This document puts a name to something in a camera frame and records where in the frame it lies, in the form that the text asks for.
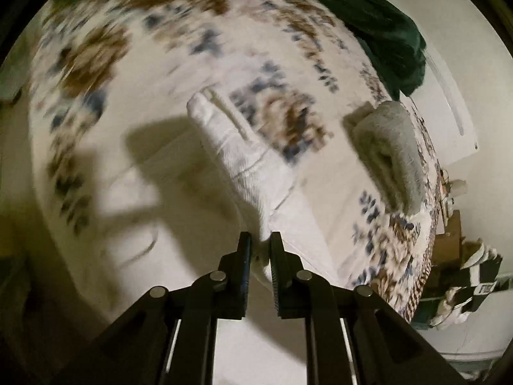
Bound white pants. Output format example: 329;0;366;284
187;88;337;285

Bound brown wooden furniture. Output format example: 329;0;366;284
431;210;463;265

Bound black and white garment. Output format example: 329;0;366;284
412;239;502;330

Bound floral patterned bedspread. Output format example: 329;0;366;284
29;0;439;321

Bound folded grey towel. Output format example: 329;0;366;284
347;101;425;216

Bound dark green cloth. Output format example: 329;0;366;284
318;0;427;101

